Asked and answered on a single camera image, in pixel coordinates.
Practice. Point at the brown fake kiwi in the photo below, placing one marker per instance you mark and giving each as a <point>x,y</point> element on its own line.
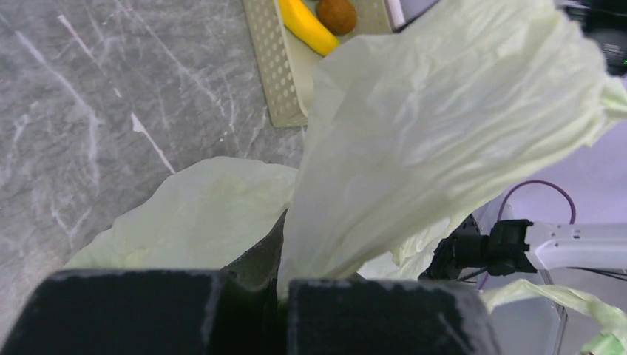
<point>338,16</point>

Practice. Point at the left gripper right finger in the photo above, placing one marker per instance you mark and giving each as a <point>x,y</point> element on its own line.
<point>387,317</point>

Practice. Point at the pale yellow plastic basket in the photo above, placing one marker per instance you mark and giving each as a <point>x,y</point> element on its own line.
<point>286,65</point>

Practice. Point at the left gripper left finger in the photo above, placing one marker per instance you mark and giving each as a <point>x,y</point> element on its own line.
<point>142,312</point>

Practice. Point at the yellow fake banana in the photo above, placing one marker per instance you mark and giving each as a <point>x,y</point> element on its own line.
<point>306,27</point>

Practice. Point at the light green plastic bag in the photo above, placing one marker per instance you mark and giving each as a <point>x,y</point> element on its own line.
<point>408,134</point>

